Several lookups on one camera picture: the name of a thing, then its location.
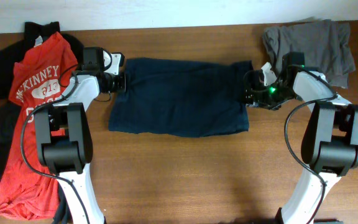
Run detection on navy blue shorts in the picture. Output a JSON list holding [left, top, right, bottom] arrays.
[[108, 58, 253, 138]]

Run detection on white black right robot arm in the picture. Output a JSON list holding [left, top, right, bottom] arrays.
[[243, 52, 358, 224]]

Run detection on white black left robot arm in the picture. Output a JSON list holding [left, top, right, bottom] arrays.
[[34, 72, 126, 223]]

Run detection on grey folded garment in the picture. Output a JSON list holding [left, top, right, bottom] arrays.
[[262, 20, 356, 89]]

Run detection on black garment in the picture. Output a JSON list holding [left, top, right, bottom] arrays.
[[0, 22, 60, 181]]

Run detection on red soccer t-shirt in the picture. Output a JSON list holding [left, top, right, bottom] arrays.
[[0, 32, 78, 221]]

